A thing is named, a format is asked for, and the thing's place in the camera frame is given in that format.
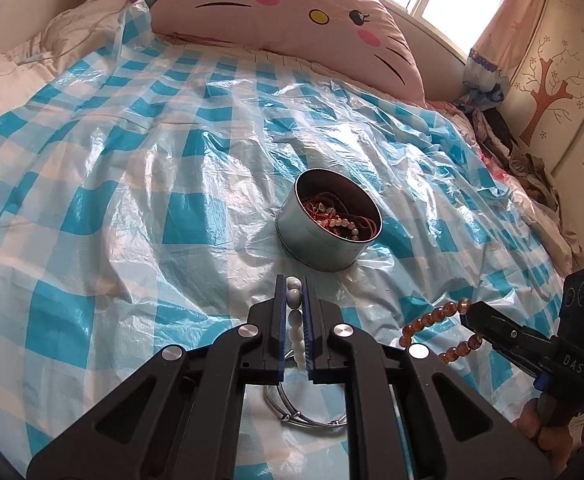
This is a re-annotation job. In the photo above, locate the brown bead bracelet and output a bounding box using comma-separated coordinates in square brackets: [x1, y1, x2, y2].
[398, 297, 485, 364]

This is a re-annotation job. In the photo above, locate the white bead bracelet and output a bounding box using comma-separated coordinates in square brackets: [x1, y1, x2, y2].
[285, 275, 307, 369]

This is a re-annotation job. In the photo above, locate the red bead jewelry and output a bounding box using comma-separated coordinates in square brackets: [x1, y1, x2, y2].
[301, 192, 380, 242]

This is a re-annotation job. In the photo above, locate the right hand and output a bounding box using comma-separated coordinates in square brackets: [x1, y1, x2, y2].
[512, 399, 584, 477]

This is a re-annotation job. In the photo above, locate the pile of clothes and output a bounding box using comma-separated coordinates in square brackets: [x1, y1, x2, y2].
[452, 104, 584, 276]

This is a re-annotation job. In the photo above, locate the blue checkered plastic sheet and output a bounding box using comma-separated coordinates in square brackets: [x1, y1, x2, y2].
[0, 0, 562, 472]

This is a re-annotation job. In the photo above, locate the round metal tin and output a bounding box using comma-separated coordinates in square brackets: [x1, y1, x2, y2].
[275, 169, 382, 272]

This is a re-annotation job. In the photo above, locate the right pink cartoon curtain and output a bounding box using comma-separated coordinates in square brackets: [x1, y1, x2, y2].
[460, 0, 544, 112]

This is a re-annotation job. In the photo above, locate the white quilted blanket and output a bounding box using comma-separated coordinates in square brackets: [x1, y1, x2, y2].
[0, 0, 128, 116]

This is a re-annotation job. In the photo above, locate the pink cat face pillow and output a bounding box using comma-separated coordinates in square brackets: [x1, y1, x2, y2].
[151, 0, 425, 104]

